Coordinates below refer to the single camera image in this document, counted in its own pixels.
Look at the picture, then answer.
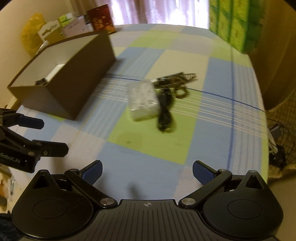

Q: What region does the black cable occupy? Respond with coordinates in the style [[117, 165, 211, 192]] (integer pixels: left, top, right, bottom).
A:
[[155, 89, 176, 133]]

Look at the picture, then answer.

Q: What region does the clear floss pick bag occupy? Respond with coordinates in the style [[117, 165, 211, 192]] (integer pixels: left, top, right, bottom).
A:
[[127, 80, 159, 121]]

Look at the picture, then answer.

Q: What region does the tiger stripe hair claw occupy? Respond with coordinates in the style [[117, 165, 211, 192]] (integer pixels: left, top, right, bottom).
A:
[[154, 73, 197, 99]]

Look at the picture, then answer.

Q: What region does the brown hair scrunchie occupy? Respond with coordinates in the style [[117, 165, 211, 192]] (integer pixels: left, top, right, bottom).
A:
[[35, 78, 48, 86]]

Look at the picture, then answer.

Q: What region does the brown cardboard storage box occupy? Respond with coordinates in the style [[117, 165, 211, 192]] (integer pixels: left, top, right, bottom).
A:
[[8, 30, 116, 120]]

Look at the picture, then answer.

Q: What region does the yellow plastic bag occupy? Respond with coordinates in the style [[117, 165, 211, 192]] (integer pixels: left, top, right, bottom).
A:
[[21, 13, 46, 57]]

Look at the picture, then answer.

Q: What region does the checkered tablecloth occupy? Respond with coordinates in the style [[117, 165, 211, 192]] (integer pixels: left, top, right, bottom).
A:
[[16, 24, 268, 200]]

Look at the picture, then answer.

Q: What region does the quilted beige cushion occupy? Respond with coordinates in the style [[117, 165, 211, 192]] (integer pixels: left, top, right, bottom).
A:
[[266, 90, 295, 179]]

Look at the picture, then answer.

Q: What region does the white carved wood rack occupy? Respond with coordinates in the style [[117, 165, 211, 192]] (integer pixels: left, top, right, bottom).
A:
[[38, 20, 64, 44]]

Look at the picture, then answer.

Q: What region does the pale pink cardboard sheet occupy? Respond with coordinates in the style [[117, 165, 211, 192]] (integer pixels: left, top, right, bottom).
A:
[[62, 16, 89, 38]]

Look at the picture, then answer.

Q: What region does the red gift paper bag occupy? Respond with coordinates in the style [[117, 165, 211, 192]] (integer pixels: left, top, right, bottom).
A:
[[87, 4, 116, 34]]

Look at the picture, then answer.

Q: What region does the green tissue pack bundle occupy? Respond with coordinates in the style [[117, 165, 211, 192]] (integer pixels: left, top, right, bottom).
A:
[[209, 0, 265, 54]]

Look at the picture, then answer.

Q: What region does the power strip with cables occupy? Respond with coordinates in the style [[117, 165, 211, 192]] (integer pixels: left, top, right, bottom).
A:
[[267, 118, 295, 171]]

